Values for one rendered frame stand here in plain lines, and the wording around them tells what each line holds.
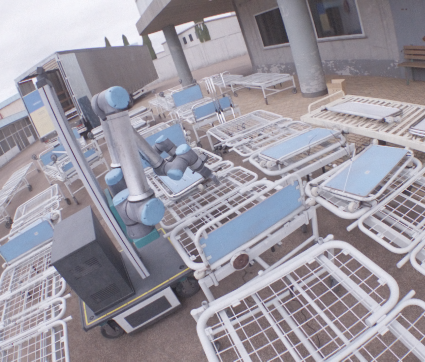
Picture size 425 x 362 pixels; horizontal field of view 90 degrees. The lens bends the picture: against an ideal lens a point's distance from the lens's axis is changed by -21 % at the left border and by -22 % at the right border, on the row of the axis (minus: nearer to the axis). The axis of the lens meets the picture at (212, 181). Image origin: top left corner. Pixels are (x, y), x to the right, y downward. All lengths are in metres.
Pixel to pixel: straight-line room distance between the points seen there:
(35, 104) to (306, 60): 10.45
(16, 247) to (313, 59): 5.96
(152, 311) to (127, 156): 1.12
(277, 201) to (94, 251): 1.13
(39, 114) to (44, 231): 9.80
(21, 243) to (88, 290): 1.36
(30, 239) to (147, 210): 1.85
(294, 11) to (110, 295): 5.65
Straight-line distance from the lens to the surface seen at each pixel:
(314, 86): 6.09
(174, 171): 1.56
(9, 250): 3.12
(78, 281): 1.81
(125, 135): 1.34
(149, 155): 1.60
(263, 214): 1.56
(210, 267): 1.52
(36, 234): 2.96
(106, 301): 1.93
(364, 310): 1.83
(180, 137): 3.33
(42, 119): 12.41
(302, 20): 5.98
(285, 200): 1.63
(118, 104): 1.31
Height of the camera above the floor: 1.56
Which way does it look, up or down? 26 degrees down
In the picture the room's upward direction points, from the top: 20 degrees counter-clockwise
